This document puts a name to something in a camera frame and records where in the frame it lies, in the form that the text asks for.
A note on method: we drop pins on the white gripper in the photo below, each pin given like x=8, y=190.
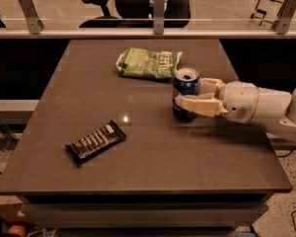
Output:
x=239, y=99

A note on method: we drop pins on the blue pepsi can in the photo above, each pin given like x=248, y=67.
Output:
x=186, y=82

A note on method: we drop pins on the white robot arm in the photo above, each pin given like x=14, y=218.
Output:
x=275, y=112

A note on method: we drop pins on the green chip bag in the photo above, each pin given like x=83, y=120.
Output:
x=142, y=63

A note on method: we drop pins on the black office chair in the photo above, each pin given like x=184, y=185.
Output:
x=138, y=14

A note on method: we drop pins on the black snack bar wrapper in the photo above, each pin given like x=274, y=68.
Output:
x=95, y=143

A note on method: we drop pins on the orange round object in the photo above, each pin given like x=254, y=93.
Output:
x=20, y=230

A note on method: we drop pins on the right metal railing bracket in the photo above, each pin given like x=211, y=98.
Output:
x=284, y=17

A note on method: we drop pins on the metal railing bracket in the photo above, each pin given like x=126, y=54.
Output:
x=158, y=18
x=34, y=23
x=284, y=17

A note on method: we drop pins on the middle metal railing bracket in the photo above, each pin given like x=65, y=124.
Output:
x=158, y=18

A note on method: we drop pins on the wooden stool frame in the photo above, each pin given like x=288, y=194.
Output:
x=265, y=9

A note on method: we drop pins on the left metal railing bracket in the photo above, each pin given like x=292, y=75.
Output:
x=34, y=23

